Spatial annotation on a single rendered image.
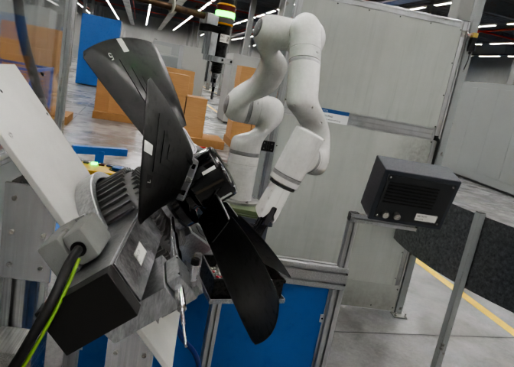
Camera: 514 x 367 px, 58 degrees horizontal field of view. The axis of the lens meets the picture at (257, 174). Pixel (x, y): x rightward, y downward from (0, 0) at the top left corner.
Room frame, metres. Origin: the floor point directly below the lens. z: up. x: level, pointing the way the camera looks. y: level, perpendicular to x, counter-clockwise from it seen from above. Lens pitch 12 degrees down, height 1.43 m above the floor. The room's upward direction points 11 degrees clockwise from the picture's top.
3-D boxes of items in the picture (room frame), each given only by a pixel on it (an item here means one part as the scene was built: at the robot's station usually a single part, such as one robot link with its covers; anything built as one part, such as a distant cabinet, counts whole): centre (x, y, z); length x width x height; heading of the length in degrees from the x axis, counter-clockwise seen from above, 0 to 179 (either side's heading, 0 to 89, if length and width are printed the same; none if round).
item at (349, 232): (1.51, -0.34, 0.96); 0.03 x 0.03 x 0.20; 7
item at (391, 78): (2.99, -0.58, 1.10); 1.21 x 0.06 x 2.20; 97
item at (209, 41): (1.08, 0.14, 1.50); 0.09 x 0.07 x 0.10; 132
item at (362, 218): (1.52, -0.45, 1.04); 0.24 x 0.03 x 0.03; 97
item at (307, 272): (1.46, 0.08, 0.82); 0.90 x 0.04 x 0.08; 97
